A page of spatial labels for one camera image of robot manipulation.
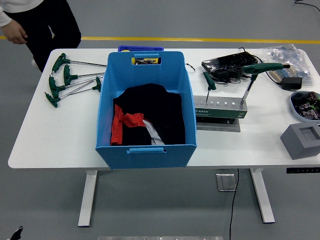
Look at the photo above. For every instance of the person's right hand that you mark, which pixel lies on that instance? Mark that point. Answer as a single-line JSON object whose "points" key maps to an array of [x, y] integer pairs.
{"points": [[15, 32]]}

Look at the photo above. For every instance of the black white robot left hand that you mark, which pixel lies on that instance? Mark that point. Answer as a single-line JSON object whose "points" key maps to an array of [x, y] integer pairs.
{"points": [[17, 232]]}

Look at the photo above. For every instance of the green grey wrench stand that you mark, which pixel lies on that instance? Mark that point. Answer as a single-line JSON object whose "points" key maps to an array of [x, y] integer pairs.
{"points": [[217, 112]]}

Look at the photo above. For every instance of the blue plastic storage box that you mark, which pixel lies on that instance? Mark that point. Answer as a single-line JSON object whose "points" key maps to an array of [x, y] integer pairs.
{"points": [[140, 160]]}

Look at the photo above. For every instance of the person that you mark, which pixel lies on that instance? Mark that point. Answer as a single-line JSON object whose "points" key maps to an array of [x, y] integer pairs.
{"points": [[50, 25]]}

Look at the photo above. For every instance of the white table leg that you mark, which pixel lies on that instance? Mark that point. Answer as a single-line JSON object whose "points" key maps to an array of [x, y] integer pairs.
{"points": [[87, 200], [262, 200]]}

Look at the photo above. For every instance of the dark blue plastic bin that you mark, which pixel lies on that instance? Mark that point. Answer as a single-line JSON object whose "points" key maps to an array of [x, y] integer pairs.
{"points": [[142, 47]]}

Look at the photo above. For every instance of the black red white garment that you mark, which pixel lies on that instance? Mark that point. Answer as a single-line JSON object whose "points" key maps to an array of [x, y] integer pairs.
{"points": [[155, 112]]}

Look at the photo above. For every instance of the black plastic tray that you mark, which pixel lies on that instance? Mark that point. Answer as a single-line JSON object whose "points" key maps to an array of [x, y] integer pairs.
{"points": [[225, 62]]}

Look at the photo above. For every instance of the metal floor plate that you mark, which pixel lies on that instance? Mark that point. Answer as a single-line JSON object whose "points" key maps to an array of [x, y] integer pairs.
{"points": [[225, 182]]}

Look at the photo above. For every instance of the tan resistor strip bundle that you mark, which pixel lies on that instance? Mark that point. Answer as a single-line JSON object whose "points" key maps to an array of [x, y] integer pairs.
{"points": [[280, 73]]}

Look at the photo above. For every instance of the clear plastic parts bag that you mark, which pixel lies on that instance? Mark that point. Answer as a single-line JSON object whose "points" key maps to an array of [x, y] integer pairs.
{"points": [[287, 55]]}

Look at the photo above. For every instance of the black power adapter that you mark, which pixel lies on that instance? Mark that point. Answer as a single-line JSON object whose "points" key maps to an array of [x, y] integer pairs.
{"points": [[291, 83]]}

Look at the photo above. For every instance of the pale blue oval tray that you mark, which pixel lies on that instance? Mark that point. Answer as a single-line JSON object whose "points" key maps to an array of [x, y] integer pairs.
{"points": [[293, 107]]}

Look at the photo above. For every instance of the grey foam block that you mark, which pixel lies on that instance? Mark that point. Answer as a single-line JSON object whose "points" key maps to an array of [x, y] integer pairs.
{"points": [[292, 142]]}

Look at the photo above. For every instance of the black table control panel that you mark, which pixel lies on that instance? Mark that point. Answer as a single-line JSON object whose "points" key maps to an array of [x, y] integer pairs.
{"points": [[302, 170]]}

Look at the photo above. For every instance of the electronic parts heap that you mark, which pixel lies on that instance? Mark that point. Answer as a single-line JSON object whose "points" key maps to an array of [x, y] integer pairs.
{"points": [[307, 107]]}

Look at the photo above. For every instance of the black plastic bracket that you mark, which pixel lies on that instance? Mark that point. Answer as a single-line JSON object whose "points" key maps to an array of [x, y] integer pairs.
{"points": [[231, 73]]}

